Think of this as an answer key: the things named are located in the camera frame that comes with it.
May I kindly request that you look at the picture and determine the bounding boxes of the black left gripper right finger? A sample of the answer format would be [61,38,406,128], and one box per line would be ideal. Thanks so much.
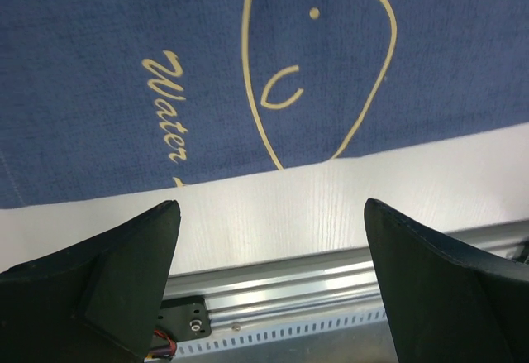
[364,198,528,362]

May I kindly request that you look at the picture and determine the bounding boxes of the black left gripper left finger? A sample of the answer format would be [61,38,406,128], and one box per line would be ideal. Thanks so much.
[1,200,181,357]

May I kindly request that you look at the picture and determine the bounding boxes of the blue cloth placemat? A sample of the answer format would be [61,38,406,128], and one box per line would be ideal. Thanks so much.
[1,0,528,209]

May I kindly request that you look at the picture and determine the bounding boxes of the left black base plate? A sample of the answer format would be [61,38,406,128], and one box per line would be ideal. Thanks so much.
[155,296,212,342]

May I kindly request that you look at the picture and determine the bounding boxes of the perforated cable duct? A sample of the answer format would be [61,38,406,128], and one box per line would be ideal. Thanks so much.
[174,307,387,358]

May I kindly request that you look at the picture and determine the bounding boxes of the aluminium mounting rail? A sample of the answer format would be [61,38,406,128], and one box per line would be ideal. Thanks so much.
[163,220,529,335]

